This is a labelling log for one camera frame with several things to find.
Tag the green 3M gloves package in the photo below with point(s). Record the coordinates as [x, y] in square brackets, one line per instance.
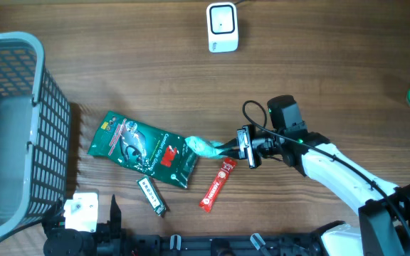
[148, 150]

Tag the green white candy bar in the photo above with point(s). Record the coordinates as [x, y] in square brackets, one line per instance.
[151, 194]

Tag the teal wet wipes pack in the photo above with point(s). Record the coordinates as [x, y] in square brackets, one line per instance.
[205, 148]

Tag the white barcode scanner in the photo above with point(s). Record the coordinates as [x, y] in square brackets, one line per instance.
[222, 27]

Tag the black mounting rail base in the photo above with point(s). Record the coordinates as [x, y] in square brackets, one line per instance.
[295, 244]

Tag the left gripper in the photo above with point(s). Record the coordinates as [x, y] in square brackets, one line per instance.
[111, 228]

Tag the red snack stick pack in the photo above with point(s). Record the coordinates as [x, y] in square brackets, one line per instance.
[218, 183]

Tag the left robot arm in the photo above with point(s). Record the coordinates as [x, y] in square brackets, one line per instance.
[69, 242]

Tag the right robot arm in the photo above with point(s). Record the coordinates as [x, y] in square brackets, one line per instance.
[383, 207]

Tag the grey plastic mesh basket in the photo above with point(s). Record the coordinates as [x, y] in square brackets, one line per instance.
[35, 119]

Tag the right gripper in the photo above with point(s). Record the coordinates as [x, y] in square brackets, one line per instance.
[244, 139]

